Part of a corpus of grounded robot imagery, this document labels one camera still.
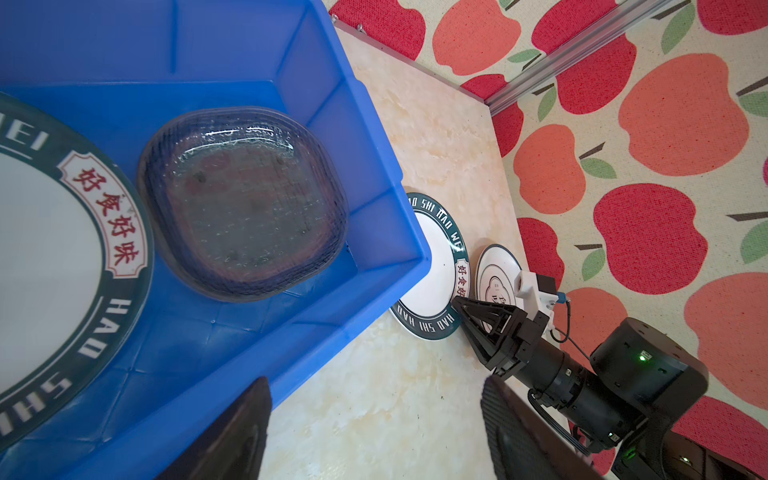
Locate clear glass plate small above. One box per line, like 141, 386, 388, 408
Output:
137, 106, 349, 303

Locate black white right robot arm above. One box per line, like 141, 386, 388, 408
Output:
452, 297, 754, 479

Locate blue plastic bin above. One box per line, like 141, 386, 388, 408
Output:
1, 1, 431, 479

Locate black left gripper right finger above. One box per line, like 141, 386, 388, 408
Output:
480, 376, 600, 480

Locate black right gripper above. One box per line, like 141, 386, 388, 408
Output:
451, 296, 549, 378

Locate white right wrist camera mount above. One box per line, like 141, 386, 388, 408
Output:
513, 271, 568, 330

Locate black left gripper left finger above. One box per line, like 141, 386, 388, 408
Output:
158, 377, 272, 479

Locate small green rimmed plate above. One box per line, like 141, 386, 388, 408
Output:
390, 192, 471, 341

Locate aluminium frame post right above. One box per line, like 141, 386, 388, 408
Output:
485, 0, 670, 116

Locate large green rimmed plate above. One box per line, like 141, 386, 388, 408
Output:
1, 95, 155, 449

